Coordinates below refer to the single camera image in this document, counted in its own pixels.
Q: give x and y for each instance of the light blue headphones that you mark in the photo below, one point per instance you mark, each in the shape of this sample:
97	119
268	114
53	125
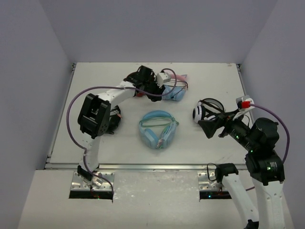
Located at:
157	129

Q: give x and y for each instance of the white black headphones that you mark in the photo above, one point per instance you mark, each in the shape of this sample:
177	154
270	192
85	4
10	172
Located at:
207	109

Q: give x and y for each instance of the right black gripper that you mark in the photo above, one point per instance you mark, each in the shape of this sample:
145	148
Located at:
209	127

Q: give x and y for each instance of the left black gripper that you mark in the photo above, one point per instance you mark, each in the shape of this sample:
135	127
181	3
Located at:
155	88

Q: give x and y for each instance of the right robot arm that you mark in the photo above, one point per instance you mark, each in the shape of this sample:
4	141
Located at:
263	164

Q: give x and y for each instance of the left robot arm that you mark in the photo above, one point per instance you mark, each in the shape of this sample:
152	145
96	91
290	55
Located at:
94	117

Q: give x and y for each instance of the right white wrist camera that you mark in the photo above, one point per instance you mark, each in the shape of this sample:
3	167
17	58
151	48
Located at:
244	105

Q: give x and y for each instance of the pink blue cat-ear headphones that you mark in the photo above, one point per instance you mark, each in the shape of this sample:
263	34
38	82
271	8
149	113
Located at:
176	93

